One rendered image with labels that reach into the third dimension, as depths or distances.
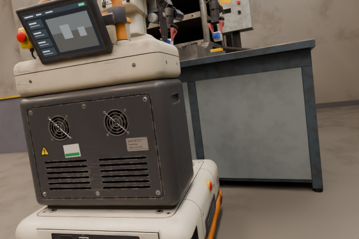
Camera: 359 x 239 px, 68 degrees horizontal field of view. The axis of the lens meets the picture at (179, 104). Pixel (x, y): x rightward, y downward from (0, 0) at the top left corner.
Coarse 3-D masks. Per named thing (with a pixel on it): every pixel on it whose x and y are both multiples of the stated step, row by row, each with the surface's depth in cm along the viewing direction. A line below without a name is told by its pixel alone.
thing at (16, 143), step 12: (12, 96) 366; (0, 108) 377; (12, 108) 371; (0, 120) 379; (12, 120) 373; (0, 132) 382; (12, 132) 376; (24, 132) 370; (0, 144) 384; (12, 144) 378; (24, 144) 372
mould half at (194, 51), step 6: (210, 42) 189; (192, 48) 160; (198, 48) 162; (204, 48) 173; (210, 48) 188; (180, 54) 163; (186, 54) 161; (192, 54) 160; (198, 54) 161; (204, 54) 172; (180, 60) 163
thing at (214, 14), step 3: (216, 9) 163; (210, 12) 165; (213, 12) 164; (216, 12) 163; (219, 12) 165; (210, 15) 166; (213, 15) 164; (216, 15) 163; (219, 15) 165; (213, 18) 164; (219, 18) 163; (222, 18) 162; (207, 21) 166; (210, 21) 169
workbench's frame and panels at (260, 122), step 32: (192, 64) 154; (224, 64) 151; (256, 64) 145; (288, 64) 139; (192, 96) 161; (224, 96) 154; (256, 96) 147; (288, 96) 141; (192, 128) 164; (224, 128) 156; (256, 128) 149; (288, 128) 143; (224, 160) 158; (256, 160) 151; (288, 160) 145; (320, 160) 138
